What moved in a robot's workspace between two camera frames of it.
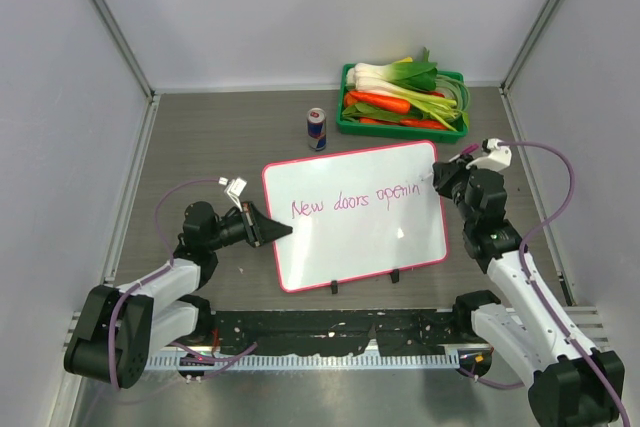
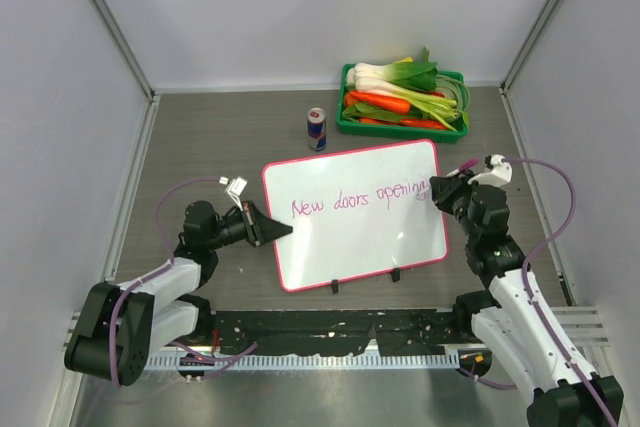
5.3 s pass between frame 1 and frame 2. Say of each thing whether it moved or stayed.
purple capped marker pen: moved
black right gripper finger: moved
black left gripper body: stayed
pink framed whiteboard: stayed
